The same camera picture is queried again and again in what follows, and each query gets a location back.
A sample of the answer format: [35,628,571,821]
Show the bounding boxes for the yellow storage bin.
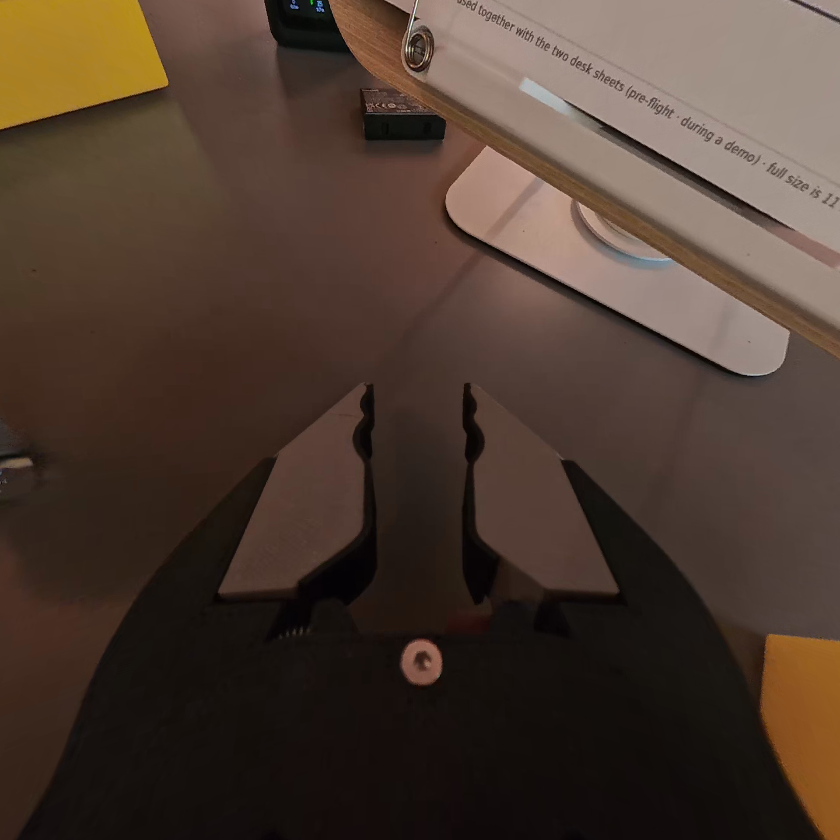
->
[0,0,169,131]
[760,633,840,840]

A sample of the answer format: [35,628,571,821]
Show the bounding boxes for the black charging case with screen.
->
[264,0,352,50]

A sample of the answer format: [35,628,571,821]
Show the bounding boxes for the black camera battery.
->
[360,87,447,142]

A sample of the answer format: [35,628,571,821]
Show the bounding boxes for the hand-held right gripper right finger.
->
[461,382,622,605]

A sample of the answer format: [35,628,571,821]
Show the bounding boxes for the metal wire page holder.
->
[400,0,435,73]

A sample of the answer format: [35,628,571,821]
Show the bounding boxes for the printed instruction sheet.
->
[420,0,840,231]

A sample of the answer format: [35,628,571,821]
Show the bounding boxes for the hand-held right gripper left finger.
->
[217,382,378,608]

